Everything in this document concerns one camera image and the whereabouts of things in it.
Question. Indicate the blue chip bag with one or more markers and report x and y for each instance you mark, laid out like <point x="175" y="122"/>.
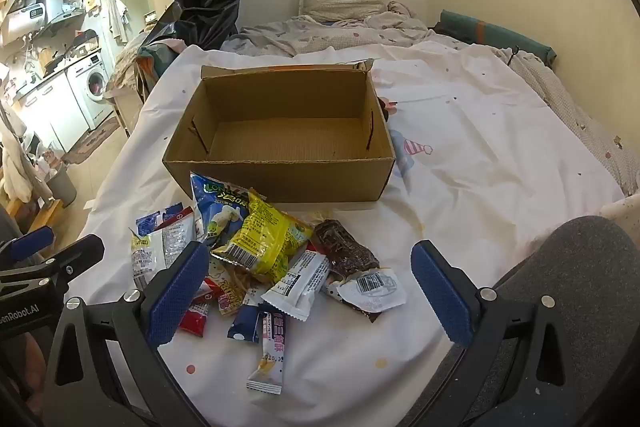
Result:
<point x="212" y="207"/>

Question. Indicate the white black-print snack packet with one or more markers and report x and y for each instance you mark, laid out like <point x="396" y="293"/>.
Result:
<point x="372" y="289"/>

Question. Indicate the green bolster with orange band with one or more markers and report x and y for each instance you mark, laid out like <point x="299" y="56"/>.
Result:
<point x="500" y="34"/>

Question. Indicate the small red snack packet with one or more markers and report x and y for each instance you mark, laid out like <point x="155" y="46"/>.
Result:
<point x="197" y="321"/>

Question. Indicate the white floor cabinet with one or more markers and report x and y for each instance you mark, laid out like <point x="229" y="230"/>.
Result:
<point x="55" y="112"/>

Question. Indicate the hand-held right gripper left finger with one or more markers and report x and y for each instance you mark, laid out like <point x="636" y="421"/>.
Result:
<point x="177" y="294"/>

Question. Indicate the wooden rack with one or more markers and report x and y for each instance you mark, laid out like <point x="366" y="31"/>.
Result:
<point x="45" y="210"/>

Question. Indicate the dark floor mat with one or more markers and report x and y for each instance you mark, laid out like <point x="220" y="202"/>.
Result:
<point x="92" y="142"/>

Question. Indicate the teal orange bag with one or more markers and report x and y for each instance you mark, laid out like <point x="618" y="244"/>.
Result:
<point x="147" y="64"/>

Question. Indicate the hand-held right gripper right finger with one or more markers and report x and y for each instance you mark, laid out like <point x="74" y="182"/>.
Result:
<point x="442" y="297"/>

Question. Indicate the pink white stick packet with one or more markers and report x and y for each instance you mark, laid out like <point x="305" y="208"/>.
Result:
<point x="270" y="347"/>

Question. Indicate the silver white snack bag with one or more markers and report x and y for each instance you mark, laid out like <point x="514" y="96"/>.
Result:
<point x="150" y="259"/>

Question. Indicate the grey trash bin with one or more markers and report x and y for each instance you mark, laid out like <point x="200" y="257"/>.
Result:
<point x="62" y="184"/>

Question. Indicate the white washing machine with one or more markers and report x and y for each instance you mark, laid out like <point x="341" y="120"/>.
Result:
<point x="92" y="82"/>

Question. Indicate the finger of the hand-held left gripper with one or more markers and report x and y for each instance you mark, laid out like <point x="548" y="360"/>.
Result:
<point x="75" y="254"/>
<point x="31" y="243"/>

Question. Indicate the white hanging towel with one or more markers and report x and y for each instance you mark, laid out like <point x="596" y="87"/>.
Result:
<point x="117" y="19"/>

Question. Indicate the brown cardboard box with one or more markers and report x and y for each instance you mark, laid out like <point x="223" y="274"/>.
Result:
<point x="280" y="182"/>

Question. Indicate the yellow snack bag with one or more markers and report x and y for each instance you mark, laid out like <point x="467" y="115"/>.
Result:
<point x="265" y="237"/>

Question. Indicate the beige dotted blanket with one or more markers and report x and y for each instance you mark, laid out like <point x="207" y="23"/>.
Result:
<point x="575" y="107"/>

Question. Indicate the pink yellow cartoon packet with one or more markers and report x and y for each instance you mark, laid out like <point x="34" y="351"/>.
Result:
<point x="230" y="294"/>

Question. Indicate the pile of pale clothes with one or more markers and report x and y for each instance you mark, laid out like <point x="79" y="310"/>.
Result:
<point x="15" y="162"/>

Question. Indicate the crumpled grey printed quilt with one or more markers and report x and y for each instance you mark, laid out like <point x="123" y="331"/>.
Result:
<point x="300" y="34"/>

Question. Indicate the white water heater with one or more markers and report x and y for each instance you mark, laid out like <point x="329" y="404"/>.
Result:
<point x="30" y="14"/>

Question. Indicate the white grey snack bar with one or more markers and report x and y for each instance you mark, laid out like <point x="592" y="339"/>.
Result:
<point x="300" y="284"/>

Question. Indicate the navy white snack packet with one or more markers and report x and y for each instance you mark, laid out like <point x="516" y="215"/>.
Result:
<point x="242" y="324"/>

